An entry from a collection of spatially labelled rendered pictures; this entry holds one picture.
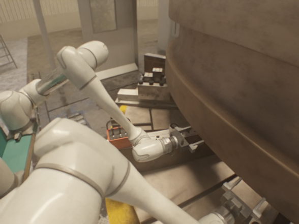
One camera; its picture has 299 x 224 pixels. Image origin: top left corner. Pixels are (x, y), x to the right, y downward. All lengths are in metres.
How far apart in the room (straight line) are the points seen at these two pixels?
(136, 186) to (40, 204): 0.21
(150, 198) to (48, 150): 0.26
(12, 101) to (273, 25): 1.33
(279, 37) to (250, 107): 0.42
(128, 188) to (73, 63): 0.53
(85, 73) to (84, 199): 0.55
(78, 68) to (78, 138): 0.45
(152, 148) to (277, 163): 0.60
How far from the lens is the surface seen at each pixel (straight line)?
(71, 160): 0.28
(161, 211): 0.46
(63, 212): 0.25
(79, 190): 0.27
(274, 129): 0.96
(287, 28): 0.74
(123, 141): 1.28
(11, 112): 1.18
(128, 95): 2.46
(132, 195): 0.39
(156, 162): 1.58
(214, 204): 1.59
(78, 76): 0.72
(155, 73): 2.26
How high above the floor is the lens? 1.69
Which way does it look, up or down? 36 degrees down
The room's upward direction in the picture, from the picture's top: straight up
